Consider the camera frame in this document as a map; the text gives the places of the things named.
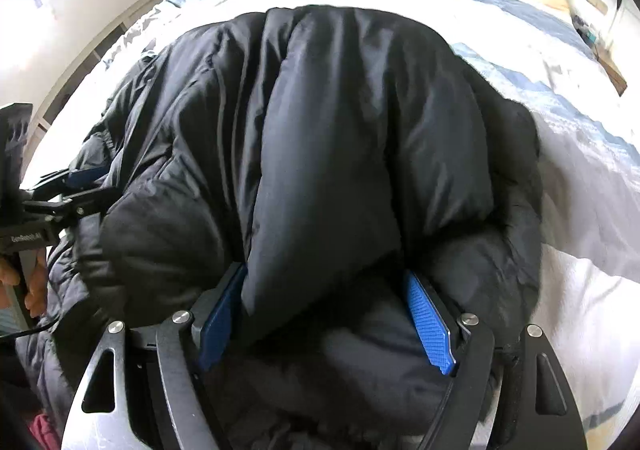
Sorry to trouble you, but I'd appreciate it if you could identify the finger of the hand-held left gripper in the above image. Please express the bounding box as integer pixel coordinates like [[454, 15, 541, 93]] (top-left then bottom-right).
[[31, 167, 110, 192], [22, 187, 106, 231]]

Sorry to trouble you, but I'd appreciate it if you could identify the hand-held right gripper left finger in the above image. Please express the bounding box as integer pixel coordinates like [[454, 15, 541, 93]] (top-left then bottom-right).
[[61, 261, 249, 450]]

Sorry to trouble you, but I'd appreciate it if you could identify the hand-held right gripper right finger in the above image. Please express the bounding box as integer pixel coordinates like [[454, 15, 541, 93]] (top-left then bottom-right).
[[401, 269, 588, 450]]

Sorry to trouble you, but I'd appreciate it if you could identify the black puffer jacket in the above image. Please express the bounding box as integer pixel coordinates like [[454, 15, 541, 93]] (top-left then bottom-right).
[[15, 4, 546, 450]]

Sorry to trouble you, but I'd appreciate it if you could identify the person's left hand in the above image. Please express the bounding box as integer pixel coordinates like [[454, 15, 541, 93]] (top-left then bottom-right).
[[0, 250, 49, 318]]

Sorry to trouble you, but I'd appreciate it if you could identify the low white shelf unit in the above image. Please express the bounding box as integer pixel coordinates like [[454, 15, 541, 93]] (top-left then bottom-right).
[[30, 0, 211, 131]]

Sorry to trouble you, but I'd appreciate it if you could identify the window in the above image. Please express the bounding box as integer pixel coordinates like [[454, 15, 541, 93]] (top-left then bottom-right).
[[0, 0, 48, 31]]

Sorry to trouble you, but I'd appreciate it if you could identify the wooden nightstand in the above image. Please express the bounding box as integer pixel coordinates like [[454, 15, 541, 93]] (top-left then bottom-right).
[[597, 50, 628, 97]]

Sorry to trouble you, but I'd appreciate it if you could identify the black cable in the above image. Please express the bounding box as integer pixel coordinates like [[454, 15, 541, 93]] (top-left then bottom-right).
[[0, 319, 53, 342]]

